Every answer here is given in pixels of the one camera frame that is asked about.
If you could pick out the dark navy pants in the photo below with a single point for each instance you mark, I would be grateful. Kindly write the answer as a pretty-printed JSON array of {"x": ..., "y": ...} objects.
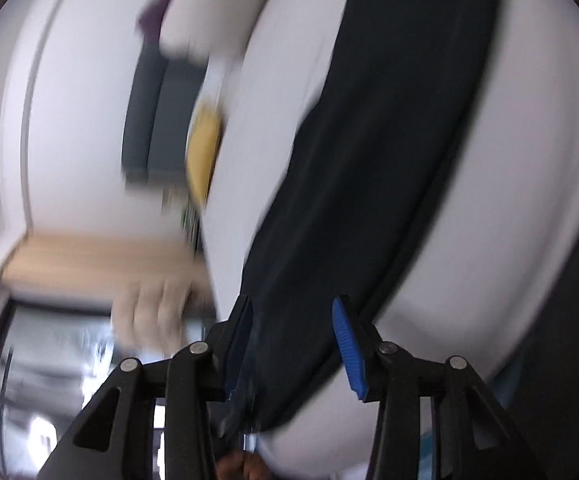
[{"x": 369, "y": 170}]

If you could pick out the yellow round object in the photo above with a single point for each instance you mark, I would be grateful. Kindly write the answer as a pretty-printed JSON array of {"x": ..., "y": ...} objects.
[{"x": 203, "y": 152}]

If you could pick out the white bed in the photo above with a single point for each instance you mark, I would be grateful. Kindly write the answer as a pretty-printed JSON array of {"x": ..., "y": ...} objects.
[{"x": 494, "y": 220}]

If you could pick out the wooden furniture top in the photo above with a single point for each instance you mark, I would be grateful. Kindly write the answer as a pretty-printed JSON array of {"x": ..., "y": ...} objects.
[{"x": 99, "y": 260}]

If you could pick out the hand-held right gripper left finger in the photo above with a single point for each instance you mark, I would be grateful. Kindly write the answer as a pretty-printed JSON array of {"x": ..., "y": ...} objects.
[{"x": 237, "y": 345}]

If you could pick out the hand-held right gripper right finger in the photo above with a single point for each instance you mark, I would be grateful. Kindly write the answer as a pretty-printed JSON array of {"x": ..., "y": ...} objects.
[{"x": 348, "y": 345}]

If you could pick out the white pillow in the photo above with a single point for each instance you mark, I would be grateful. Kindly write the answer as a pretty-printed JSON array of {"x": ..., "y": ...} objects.
[{"x": 219, "y": 5}]

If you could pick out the purple cloth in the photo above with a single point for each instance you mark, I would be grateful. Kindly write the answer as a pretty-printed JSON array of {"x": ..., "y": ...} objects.
[{"x": 157, "y": 12}]

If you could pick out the beige crumpled cloth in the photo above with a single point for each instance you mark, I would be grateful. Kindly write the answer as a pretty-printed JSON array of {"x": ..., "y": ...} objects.
[{"x": 152, "y": 312}]

